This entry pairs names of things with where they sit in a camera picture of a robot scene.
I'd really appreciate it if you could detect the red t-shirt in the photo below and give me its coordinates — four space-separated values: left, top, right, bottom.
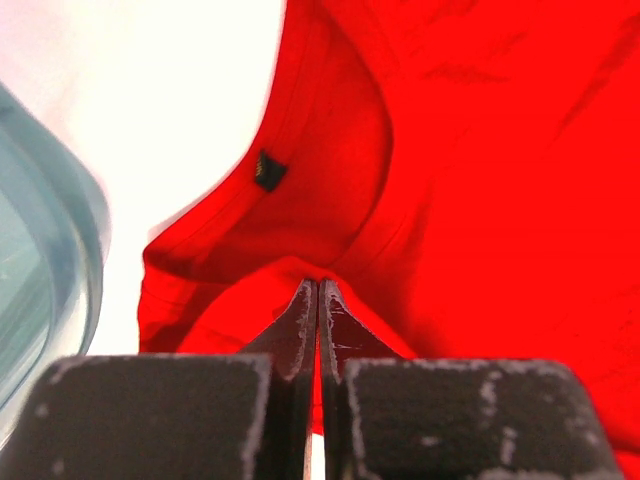
138 1 639 479

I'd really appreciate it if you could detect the teal translucent plastic bin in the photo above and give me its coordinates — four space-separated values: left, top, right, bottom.
1 88 110 441

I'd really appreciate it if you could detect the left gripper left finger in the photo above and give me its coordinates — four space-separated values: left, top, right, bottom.
1 280 318 480

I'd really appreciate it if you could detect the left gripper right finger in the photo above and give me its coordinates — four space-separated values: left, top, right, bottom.
318 280 623 479

